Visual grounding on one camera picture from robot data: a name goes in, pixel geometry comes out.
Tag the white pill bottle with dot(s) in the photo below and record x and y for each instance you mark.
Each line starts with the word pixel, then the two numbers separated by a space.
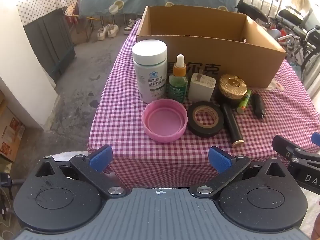
pixel 150 80

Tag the cream platform shoe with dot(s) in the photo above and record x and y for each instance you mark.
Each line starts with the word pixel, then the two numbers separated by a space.
pixel 113 30
pixel 102 33

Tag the black power plug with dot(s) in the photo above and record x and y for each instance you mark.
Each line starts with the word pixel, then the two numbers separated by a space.
pixel 5 180

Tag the green battery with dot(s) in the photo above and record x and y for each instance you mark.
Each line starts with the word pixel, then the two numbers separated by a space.
pixel 243 102

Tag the dark grey cabinet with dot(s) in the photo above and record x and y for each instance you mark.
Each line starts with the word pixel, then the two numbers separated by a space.
pixel 47 42

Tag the pink plastic lid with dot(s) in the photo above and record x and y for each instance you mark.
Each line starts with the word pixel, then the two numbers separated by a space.
pixel 162 120

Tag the brown cardboard box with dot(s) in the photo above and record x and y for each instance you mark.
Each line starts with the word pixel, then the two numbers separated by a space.
pixel 175 48

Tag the yellow pole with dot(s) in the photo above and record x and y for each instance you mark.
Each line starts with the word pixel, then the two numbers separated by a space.
pixel 92 18

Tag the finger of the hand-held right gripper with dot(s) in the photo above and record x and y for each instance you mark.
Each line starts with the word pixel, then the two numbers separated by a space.
pixel 282 144
pixel 315 138

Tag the black car charger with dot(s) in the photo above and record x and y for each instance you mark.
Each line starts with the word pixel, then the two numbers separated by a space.
pixel 257 105

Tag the purple checked tablecloth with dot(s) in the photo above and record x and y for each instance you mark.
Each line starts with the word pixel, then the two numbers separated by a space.
pixel 120 100

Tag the pink hanging garment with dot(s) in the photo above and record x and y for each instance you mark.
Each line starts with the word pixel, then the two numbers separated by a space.
pixel 69 10

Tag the white towel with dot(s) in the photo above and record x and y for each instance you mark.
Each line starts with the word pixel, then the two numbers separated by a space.
pixel 65 156

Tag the white charger plug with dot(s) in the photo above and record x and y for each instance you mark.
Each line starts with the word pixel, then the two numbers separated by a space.
pixel 201 87

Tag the black tube with gold end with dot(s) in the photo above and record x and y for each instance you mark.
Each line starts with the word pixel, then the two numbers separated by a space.
pixel 231 125

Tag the white and brown sneaker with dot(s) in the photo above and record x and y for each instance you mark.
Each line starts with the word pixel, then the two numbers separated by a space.
pixel 129 27

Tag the black tape roll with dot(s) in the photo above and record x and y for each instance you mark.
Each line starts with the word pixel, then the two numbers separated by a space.
pixel 191 121

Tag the printed cardboard carton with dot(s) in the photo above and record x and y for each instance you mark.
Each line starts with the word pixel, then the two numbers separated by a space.
pixel 10 135

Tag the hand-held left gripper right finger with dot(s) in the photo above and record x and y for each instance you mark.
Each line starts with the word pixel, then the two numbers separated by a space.
pixel 221 160

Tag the white star print cloth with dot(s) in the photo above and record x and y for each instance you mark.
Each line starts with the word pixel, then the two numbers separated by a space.
pixel 42 2

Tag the green dropper bottle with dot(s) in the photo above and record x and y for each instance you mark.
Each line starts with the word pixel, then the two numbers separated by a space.
pixel 178 88

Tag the clear plastic wrapper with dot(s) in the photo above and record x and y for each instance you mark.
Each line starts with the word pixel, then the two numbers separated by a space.
pixel 276 86

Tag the folding wheelchair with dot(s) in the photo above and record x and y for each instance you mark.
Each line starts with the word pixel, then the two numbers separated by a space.
pixel 295 17

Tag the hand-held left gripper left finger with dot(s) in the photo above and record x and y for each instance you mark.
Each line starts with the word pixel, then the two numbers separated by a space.
pixel 100 158

